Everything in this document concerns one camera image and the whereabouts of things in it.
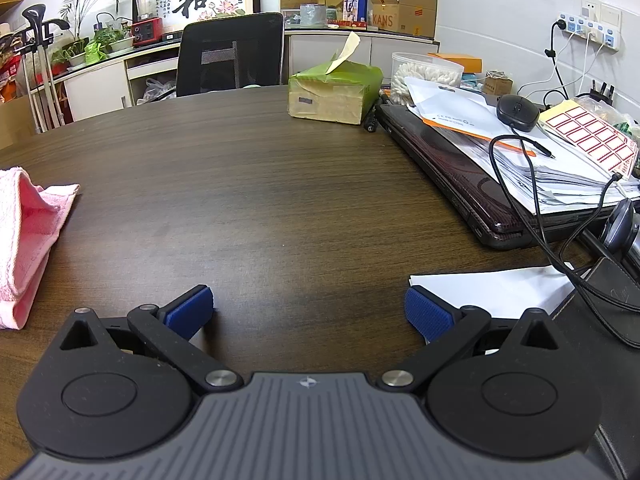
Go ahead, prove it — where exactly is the dark laptop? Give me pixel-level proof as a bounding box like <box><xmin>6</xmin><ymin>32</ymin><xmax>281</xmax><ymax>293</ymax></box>
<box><xmin>374</xmin><ymin>102</ymin><xmax>640</xmax><ymax>251</ymax></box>

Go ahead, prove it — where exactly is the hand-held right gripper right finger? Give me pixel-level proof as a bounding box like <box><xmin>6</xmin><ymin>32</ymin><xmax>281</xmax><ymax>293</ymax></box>
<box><xmin>377</xmin><ymin>285</ymin><xmax>561</xmax><ymax>396</ymax></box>

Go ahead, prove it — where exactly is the black mesh office chair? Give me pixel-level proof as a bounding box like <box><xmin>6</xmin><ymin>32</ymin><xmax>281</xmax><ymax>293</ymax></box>
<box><xmin>175</xmin><ymin>12</ymin><xmax>285</xmax><ymax>98</ymax></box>

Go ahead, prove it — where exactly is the pink towel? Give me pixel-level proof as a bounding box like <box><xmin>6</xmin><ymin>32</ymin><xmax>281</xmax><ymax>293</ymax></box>
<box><xmin>0</xmin><ymin>166</ymin><xmax>81</xmax><ymax>331</ymax></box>

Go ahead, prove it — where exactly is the open cardboard box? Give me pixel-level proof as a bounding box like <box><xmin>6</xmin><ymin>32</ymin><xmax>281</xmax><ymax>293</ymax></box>
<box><xmin>365</xmin><ymin>0</ymin><xmax>438</xmax><ymax>39</ymax></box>

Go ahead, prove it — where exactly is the tall potted palm plant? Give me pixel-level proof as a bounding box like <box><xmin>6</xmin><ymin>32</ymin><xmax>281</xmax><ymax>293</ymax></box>
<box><xmin>60</xmin><ymin>0</ymin><xmax>138</xmax><ymax>68</ymax></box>

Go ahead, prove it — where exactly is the garment steamer stand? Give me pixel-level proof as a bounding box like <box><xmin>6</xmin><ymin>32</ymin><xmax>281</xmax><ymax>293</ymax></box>
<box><xmin>20</xmin><ymin>4</ymin><xmax>71</xmax><ymax>133</ymax></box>

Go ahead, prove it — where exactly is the black pen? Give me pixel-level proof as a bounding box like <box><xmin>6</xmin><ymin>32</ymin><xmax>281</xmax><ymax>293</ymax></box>
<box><xmin>520</xmin><ymin>136</ymin><xmax>556</xmax><ymax>160</ymax></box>

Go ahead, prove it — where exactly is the green plastic bag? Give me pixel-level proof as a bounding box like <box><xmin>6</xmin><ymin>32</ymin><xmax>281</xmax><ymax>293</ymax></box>
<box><xmin>84</xmin><ymin>40</ymin><xmax>108</xmax><ymax>66</ymax></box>

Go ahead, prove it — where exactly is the black mouse cable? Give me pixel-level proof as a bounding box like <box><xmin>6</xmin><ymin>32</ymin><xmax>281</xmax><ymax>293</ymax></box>
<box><xmin>489</xmin><ymin>132</ymin><xmax>640</xmax><ymax>336</ymax></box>

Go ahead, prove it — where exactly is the pile of assorted boxes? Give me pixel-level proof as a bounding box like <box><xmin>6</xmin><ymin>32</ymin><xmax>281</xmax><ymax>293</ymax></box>
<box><xmin>0</xmin><ymin>22</ymin><xmax>28</xmax><ymax>101</ymax></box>

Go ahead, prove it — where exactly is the stack of white papers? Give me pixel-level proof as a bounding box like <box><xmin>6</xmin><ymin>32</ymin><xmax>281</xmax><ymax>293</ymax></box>
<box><xmin>405</xmin><ymin>76</ymin><xmax>640</xmax><ymax>216</ymax></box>

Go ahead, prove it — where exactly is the clear plastic bag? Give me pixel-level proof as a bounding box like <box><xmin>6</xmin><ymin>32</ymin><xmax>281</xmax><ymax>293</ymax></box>
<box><xmin>142</xmin><ymin>77</ymin><xmax>178</xmax><ymax>106</ymax></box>

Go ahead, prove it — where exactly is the clear cotton swab container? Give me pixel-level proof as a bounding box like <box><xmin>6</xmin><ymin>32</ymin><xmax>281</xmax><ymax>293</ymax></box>
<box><xmin>391</xmin><ymin>52</ymin><xmax>466</xmax><ymax>106</ymax></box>

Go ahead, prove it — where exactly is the green tissue box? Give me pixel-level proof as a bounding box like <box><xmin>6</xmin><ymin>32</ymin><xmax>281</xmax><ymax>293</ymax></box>
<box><xmin>287</xmin><ymin>31</ymin><xmax>385</xmax><ymax>126</ymax></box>

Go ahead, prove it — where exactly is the small string-tied cardboard box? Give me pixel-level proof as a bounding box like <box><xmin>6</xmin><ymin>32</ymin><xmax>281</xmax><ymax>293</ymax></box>
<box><xmin>482</xmin><ymin>72</ymin><xmax>513</xmax><ymax>96</ymax></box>

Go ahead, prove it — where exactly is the framed calligraphy picture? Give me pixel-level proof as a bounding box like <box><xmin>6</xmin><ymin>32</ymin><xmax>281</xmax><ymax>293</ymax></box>
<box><xmin>150</xmin><ymin>0</ymin><xmax>261</xmax><ymax>36</ymax></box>

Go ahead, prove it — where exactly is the small potted plant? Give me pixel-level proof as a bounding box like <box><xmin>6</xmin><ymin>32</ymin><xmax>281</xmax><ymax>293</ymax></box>
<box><xmin>92</xmin><ymin>25</ymin><xmax>136</xmax><ymax>53</ymax></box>

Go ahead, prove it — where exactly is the black power cable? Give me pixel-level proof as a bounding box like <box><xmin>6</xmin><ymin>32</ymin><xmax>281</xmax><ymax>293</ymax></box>
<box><xmin>544</xmin><ymin>20</ymin><xmax>571</xmax><ymax>103</ymax></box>

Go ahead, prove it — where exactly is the flat orange box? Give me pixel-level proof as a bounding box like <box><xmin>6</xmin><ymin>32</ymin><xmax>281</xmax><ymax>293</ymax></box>
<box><xmin>427</xmin><ymin>52</ymin><xmax>483</xmax><ymax>75</ymax></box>

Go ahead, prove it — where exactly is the black plug adapter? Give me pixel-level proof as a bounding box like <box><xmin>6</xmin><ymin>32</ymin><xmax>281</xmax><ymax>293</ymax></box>
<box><xmin>590</xmin><ymin>80</ymin><xmax>615</xmax><ymax>106</ymax></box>

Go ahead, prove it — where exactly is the white low cabinet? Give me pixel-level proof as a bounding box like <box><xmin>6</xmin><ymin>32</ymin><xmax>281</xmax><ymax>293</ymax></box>
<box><xmin>30</xmin><ymin>27</ymin><xmax>441</xmax><ymax>126</ymax></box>

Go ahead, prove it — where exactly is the red bordered label sheet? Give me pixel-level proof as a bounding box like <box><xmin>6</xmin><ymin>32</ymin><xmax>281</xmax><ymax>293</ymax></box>
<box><xmin>537</xmin><ymin>100</ymin><xmax>640</xmax><ymax>181</ymax></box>

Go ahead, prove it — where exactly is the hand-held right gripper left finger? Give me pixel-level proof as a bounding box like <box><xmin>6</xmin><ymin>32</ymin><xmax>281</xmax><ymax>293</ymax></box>
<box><xmin>60</xmin><ymin>285</ymin><xmax>246</xmax><ymax>396</ymax></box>

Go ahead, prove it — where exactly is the black computer mouse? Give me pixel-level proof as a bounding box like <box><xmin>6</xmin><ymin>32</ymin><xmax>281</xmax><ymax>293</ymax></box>
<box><xmin>496</xmin><ymin>94</ymin><xmax>541</xmax><ymax>133</ymax></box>

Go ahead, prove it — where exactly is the white wall power strip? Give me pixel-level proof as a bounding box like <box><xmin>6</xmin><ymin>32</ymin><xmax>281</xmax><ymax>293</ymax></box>
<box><xmin>552</xmin><ymin>15</ymin><xmax>623</xmax><ymax>52</ymax></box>

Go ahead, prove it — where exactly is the white paper sheet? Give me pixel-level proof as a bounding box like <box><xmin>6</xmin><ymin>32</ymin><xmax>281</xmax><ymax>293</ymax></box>
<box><xmin>409</xmin><ymin>265</ymin><xmax>576</xmax><ymax>321</ymax></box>

